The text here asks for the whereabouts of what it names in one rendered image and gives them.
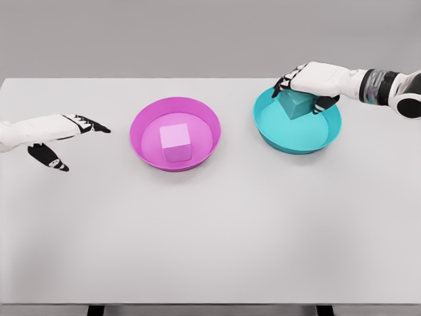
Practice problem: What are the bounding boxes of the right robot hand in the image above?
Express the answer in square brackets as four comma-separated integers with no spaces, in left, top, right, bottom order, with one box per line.
[271,61,350,116]

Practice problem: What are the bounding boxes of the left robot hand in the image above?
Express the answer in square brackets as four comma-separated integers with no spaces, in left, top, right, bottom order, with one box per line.
[12,113,112,173]

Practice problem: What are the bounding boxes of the teal block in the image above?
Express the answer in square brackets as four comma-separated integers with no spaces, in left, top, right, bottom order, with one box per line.
[278,90,319,120]

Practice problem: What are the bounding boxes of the teal plate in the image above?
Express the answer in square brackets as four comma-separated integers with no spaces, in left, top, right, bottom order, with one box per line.
[252,86,343,155]

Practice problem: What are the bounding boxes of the pink plate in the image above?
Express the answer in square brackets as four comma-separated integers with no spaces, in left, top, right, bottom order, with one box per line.
[129,96,222,173]

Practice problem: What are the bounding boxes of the pink block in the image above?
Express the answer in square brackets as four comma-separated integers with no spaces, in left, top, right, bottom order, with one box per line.
[159,123,193,163]

